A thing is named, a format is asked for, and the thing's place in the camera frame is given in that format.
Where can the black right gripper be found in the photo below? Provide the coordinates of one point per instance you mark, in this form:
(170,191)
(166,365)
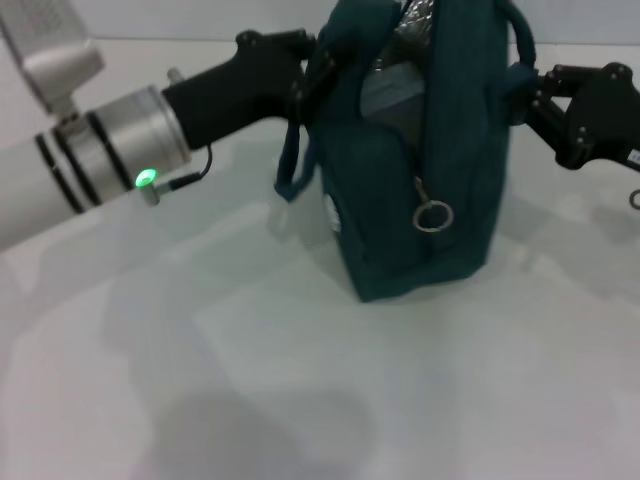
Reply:
(610,115)

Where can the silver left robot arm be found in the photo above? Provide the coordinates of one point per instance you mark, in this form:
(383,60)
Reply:
(125,135)

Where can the dark teal fabric bag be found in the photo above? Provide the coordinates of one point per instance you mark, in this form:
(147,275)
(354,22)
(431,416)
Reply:
(450,175)

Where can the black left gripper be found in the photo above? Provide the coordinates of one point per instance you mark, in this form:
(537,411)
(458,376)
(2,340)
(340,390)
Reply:
(235,90)

